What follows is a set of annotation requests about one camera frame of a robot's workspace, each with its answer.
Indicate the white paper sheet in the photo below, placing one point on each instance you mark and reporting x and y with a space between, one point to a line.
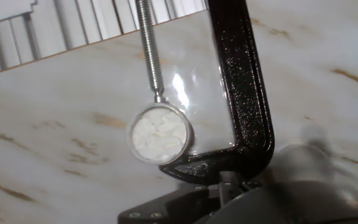
2 9

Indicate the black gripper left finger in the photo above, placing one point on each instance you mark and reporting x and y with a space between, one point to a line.
172 205

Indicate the black C-clamp with steel screw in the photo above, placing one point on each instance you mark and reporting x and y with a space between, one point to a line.
244 93

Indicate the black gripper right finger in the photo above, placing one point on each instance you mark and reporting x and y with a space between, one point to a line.
247 185

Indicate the marble pattern board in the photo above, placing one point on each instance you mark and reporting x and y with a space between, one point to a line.
57 124

